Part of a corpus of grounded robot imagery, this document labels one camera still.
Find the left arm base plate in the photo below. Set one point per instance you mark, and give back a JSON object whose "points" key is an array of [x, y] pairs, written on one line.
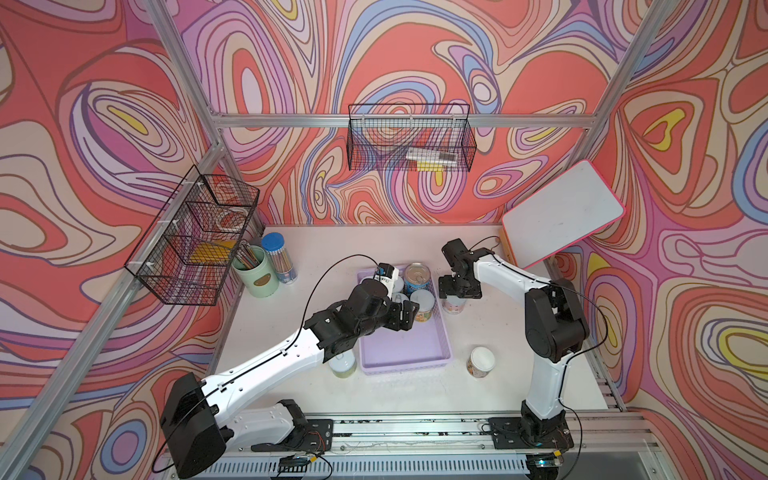
{"points": [[291, 431]]}

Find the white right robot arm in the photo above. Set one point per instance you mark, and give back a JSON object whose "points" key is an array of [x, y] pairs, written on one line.
{"points": [[555, 326]]}

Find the green pencil cup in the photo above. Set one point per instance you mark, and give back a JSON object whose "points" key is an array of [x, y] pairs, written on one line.
{"points": [[253, 267]]}

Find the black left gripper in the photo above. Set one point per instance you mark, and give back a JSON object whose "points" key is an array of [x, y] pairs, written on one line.
{"points": [[407, 317]]}

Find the black wire basket wall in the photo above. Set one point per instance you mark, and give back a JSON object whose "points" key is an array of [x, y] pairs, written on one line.
{"points": [[423, 137], [186, 256]]}

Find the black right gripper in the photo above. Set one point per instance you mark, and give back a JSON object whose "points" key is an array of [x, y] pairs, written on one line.
{"points": [[445, 288]]}

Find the blue lid pencil tube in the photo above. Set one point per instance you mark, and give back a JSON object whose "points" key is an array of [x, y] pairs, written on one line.
{"points": [[276, 251]]}

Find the purple plastic basket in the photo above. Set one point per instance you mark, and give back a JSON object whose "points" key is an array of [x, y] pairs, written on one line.
{"points": [[425, 345]]}

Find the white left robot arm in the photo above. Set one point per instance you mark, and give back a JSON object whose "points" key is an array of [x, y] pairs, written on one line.
{"points": [[201, 420]]}

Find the pink framed whiteboard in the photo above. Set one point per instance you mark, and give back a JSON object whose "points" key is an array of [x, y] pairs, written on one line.
{"points": [[576, 204]]}

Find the white lid can front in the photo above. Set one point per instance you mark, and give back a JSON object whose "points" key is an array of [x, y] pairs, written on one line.
{"points": [[453, 305]]}

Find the black wire basket back wall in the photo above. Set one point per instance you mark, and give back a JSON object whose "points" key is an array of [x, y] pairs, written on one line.
{"points": [[423, 137]]}

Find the black wire basket left wall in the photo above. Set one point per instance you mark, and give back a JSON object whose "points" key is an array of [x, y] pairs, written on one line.
{"points": [[186, 256]]}

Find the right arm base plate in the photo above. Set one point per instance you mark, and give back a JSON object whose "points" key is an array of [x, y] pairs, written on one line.
{"points": [[530, 433]]}

